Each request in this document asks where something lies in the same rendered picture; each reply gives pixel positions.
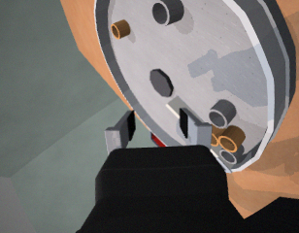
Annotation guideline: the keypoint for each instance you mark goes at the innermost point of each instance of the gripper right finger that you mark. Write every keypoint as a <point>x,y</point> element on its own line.
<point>197,132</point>

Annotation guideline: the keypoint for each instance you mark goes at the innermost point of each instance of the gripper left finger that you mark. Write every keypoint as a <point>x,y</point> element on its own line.
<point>117,137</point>

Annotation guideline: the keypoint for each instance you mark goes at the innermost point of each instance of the grey round turntable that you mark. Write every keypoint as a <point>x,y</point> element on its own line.
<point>208,55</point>

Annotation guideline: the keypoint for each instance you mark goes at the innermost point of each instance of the dark grey metal sleeve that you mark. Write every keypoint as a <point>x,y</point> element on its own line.
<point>162,18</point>
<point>232,157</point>
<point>221,113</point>

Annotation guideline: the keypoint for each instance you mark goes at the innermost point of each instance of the red and blue divided bin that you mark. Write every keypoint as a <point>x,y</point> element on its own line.
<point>155,140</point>

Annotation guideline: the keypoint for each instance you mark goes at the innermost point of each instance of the bronze bushing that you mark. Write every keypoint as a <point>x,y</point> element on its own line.
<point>215,135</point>
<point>235,135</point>
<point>120,29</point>

